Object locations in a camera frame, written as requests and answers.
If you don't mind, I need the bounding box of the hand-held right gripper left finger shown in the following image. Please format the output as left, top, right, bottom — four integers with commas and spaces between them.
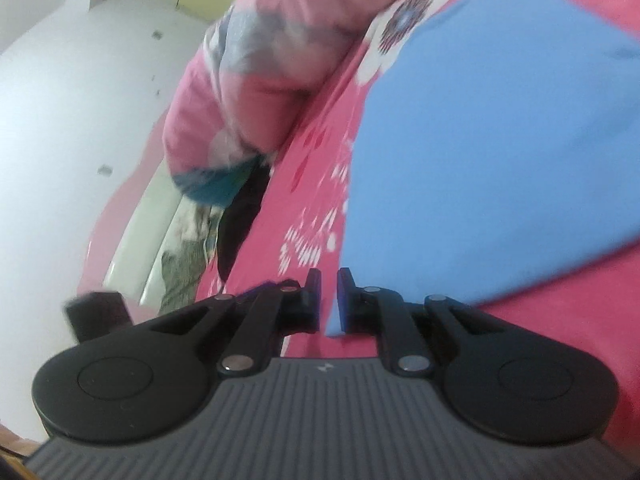
150, 267, 321, 376

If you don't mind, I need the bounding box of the black garment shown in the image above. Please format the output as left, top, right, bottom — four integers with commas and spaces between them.
216, 162, 273, 283

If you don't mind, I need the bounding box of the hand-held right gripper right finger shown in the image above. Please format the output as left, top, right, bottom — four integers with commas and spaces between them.
336, 267, 506, 376

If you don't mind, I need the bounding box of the pink floral bed sheet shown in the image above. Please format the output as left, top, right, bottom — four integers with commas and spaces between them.
195, 0, 640, 461

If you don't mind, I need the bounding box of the pink grey floral quilt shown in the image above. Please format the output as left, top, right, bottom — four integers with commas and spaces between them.
162, 0, 436, 206

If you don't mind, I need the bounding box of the floral pillow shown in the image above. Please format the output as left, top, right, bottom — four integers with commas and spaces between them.
160, 200, 226, 311

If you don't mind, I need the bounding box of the pink white headboard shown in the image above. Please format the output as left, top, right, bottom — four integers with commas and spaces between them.
82, 105, 211, 306

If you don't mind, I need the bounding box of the blue printed t-shirt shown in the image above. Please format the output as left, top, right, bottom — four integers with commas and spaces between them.
325, 0, 640, 338

